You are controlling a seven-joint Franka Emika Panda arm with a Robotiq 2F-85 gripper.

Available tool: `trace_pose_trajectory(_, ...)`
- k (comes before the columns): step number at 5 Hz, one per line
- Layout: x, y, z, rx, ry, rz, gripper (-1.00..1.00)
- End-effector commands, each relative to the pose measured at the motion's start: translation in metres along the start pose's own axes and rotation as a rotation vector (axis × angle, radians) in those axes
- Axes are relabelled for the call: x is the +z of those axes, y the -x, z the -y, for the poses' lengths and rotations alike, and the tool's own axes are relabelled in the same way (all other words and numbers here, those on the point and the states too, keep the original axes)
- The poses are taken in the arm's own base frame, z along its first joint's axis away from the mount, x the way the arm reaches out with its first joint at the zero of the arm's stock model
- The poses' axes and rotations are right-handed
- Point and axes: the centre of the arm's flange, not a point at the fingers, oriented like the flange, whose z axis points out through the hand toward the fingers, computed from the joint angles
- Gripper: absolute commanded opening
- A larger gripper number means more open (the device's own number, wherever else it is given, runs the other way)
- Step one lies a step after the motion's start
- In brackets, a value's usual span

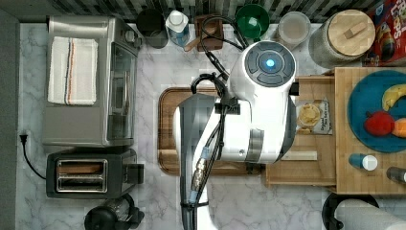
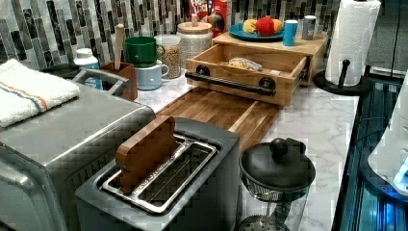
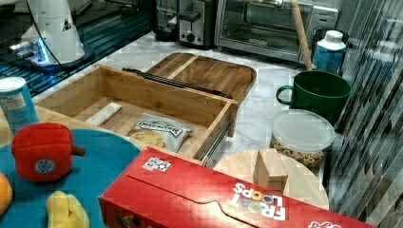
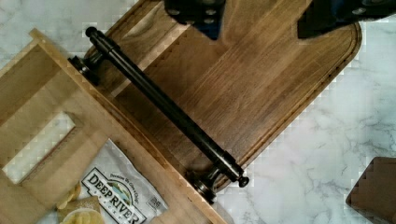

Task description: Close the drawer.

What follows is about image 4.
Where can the Deep River chips bag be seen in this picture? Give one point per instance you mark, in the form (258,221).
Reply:
(114,188)

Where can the black drawer handle bar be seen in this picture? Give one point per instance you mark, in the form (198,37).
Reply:
(223,162)

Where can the dark wooden cutting board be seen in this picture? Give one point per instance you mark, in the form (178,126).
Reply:
(246,87)

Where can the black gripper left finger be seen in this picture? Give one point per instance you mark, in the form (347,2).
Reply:
(204,15)

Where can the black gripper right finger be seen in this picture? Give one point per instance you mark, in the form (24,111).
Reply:
(324,16)

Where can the light wooden drawer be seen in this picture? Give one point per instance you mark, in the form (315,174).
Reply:
(36,85)

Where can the brown wooden toast slice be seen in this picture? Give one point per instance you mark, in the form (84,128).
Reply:
(374,194)

